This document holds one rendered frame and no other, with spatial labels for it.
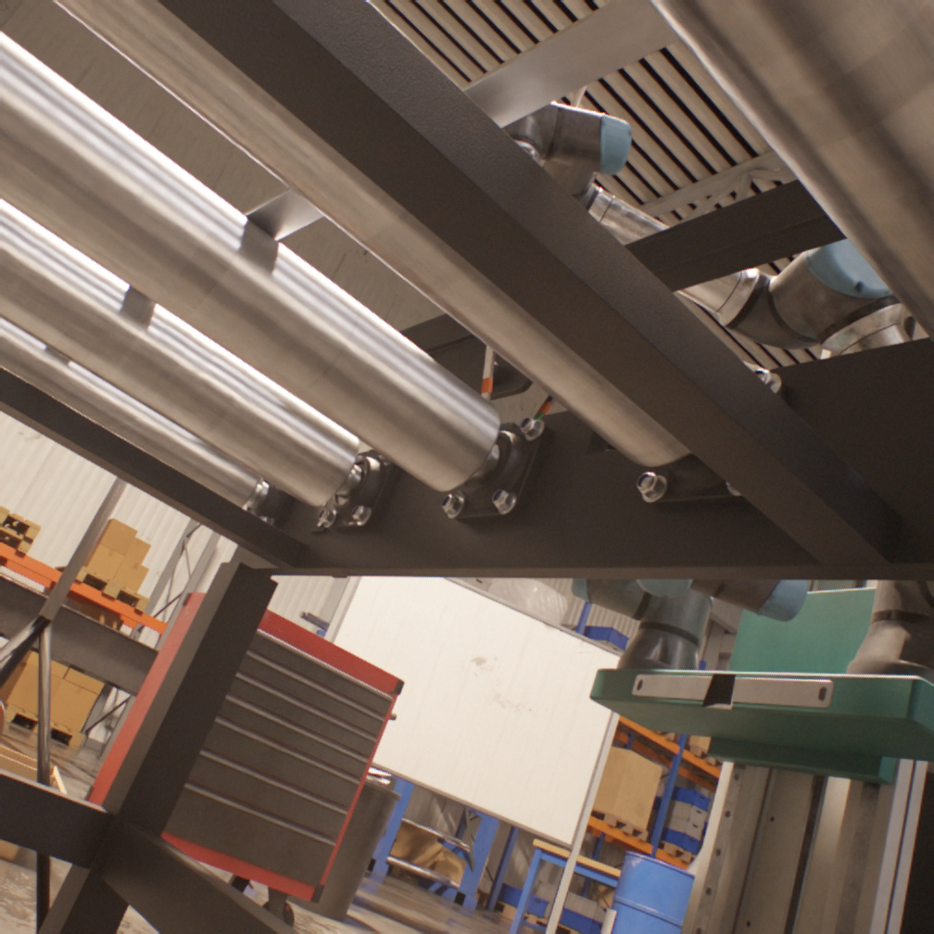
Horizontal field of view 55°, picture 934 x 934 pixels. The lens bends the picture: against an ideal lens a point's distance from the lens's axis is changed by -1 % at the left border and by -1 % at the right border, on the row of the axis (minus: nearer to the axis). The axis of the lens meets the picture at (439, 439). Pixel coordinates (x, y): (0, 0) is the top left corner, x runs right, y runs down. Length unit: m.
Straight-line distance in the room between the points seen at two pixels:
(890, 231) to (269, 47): 0.31
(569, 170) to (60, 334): 0.69
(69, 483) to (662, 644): 9.85
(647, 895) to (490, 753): 1.34
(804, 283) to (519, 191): 0.89
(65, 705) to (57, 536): 2.04
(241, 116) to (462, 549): 0.59
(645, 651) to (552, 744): 4.21
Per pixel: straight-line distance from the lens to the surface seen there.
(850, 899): 1.51
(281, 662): 3.13
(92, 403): 1.39
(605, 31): 0.59
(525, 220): 0.46
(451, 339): 1.32
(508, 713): 5.78
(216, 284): 0.84
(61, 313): 1.10
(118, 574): 10.10
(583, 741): 5.94
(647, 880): 6.32
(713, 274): 1.12
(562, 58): 0.61
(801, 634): 1.65
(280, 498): 1.49
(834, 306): 1.30
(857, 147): 0.46
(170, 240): 0.83
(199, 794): 3.08
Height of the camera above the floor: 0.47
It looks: 23 degrees up
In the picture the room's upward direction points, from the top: 23 degrees clockwise
